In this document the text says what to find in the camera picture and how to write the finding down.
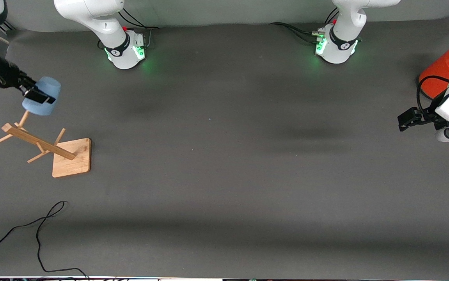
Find light blue plastic cup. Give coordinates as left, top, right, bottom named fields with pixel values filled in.
left=22, top=76, right=62, bottom=116

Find wooden cup rack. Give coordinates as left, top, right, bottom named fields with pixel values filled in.
left=0, top=110, right=92, bottom=179

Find orange can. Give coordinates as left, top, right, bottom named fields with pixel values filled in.
left=418, top=46, right=449, bottom=100

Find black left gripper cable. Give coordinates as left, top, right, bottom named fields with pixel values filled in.
left=416, top=75, right=449, bottom=114

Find metal frame rail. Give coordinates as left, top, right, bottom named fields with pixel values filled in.
left=0, top=21, right=15, bottom=44

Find black right base cables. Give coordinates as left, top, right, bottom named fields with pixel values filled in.
left=118, top=7, right=159, bottom=50

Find black base cables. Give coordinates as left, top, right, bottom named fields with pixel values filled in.
left=269, top=7, right=339, bottom=44
left=118, top=7, right=159, bottom=50

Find long black loose cable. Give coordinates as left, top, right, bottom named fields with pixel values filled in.
left=0, top=201, right=89, bottom=281

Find black left base cables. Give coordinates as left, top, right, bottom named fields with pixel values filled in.
left=269, top=7, right=339, bottom=44

